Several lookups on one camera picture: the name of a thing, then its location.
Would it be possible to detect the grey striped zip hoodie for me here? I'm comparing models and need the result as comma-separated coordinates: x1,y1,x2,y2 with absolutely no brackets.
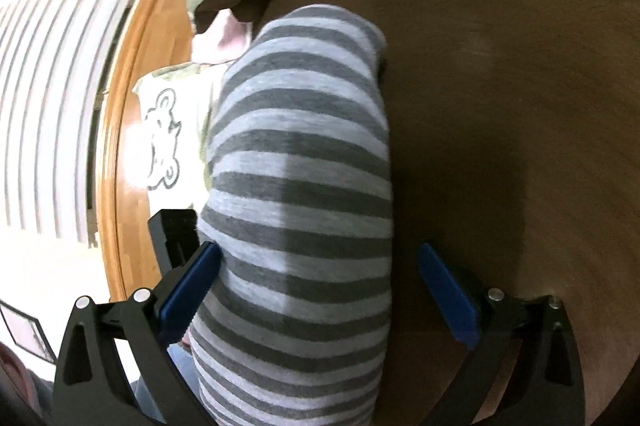
190,4,393,425

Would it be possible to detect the white bear print pillow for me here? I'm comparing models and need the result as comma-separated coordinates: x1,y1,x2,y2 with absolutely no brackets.
132,60,231,193

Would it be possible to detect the wooden headboard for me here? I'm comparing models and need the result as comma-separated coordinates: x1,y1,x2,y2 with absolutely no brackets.
94,0,192,301

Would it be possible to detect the pink cloth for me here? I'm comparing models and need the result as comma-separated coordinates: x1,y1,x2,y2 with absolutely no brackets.
217,11,253,63

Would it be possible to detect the white window blind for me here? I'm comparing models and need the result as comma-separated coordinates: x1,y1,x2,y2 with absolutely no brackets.
1,0,134,246

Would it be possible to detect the brown bed sheet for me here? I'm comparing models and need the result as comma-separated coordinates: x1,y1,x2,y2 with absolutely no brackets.
264,0,639,425

